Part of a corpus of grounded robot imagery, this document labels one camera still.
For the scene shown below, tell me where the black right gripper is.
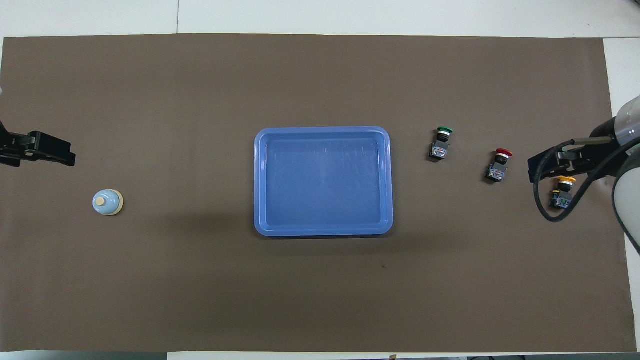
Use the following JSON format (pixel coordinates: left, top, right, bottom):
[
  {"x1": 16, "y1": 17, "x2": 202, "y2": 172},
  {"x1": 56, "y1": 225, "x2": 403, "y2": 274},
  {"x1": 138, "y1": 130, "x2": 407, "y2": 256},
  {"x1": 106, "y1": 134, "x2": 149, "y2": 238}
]
[{"x1": 528, "y1": 119, "x2": 617, "y2": 187}]

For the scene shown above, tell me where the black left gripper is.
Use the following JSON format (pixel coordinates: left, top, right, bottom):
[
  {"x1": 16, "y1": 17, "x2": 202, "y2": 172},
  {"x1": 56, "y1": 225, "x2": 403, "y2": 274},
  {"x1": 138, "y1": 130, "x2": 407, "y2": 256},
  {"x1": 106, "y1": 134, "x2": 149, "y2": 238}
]
[{"x1": 0, "y1": 120, "x2": 76, "y2": 167}]

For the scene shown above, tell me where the yellow push button switch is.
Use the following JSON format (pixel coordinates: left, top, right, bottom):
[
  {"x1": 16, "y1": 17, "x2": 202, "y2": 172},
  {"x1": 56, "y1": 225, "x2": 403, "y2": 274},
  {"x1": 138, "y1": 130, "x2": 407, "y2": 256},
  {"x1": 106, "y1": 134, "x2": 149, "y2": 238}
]
[{"x1": 549, "y1": 175, "x2": 577, "y2": 210}]

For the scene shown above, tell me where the red push button switch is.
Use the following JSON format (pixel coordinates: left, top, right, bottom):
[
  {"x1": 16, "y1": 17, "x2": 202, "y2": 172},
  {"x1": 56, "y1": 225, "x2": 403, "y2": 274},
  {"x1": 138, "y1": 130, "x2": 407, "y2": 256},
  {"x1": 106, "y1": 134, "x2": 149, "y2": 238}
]
[{"x1": 483, "y1": 148, "x2": 513, "y2": 183}]

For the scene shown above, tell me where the light blue call bell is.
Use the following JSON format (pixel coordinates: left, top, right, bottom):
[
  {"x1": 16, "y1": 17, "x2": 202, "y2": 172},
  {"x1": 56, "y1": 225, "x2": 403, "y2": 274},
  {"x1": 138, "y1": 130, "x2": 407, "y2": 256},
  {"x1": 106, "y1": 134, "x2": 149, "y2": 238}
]
[{"x1": 92, "y1": 188, "x2": 124, "y2": 216}]

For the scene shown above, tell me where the green push button switch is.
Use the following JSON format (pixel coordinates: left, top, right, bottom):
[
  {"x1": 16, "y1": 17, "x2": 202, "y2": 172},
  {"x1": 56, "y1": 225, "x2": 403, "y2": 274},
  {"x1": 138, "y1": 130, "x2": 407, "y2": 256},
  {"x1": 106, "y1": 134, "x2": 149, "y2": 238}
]
[{"x1": 428, "y1": 126, "x2": 454, "y2": 161}]

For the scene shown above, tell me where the blue plastic tray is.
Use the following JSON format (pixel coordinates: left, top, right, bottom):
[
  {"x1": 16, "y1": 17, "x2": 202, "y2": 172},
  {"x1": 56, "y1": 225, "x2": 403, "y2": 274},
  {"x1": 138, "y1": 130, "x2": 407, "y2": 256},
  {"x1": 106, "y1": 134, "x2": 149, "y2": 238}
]
[{"x1": 254, "y1": 126, "x2": 394, "y2": 237}]

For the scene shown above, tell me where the brown table mat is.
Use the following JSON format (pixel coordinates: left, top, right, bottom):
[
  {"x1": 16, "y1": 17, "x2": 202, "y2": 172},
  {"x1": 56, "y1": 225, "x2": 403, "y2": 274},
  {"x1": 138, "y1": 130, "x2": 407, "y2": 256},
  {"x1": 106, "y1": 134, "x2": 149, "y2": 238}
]
[{"x1": 0, "y1": 34, "x2": 626, "y2": 353}]

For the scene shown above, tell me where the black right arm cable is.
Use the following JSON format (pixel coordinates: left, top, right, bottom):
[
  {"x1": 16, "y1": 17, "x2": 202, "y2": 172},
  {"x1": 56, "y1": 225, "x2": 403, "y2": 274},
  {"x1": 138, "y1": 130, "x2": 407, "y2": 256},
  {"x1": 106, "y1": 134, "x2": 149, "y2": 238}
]
[{"x1": 533, "y1": 136, "x2": 618, "y2": 223}]

